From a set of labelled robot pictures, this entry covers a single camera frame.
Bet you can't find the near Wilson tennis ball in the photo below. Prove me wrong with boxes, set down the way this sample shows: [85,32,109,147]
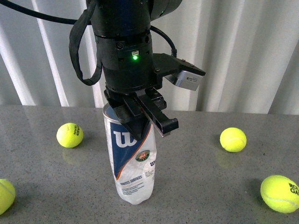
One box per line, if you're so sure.
[0,179,16,215]

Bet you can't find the wilson tennis ball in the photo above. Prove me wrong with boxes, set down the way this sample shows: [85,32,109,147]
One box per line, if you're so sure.
[220,127,247,153]
[0,179,16,215]

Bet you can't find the clear Wilson tennis can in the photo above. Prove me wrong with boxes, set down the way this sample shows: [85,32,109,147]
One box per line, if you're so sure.
[103,104,157,205]

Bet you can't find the black sleeved cable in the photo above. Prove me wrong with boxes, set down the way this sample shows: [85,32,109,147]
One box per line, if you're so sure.
[69,0,105,86]

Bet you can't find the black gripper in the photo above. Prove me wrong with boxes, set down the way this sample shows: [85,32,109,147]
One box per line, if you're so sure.
[95,31,179,140]

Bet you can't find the black camera cable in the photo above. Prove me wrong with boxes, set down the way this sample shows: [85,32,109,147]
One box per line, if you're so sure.
[149,25,178,57]

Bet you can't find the centre yellow tennis ball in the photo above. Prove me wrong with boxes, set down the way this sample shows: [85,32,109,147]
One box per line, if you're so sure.
[56,123,84,148]

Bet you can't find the white pleated curtain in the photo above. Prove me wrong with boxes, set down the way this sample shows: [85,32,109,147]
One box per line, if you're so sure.
[0,0,299,114]

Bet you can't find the far Wilson tennis ball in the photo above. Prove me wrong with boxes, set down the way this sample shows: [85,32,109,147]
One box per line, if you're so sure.
[220,127,247,153]

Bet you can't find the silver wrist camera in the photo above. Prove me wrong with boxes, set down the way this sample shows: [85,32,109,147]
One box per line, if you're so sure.
[153,53,206,91]

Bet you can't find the right edge tennis ball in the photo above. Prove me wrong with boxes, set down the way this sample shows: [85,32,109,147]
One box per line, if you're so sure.
[260,175,299,213]

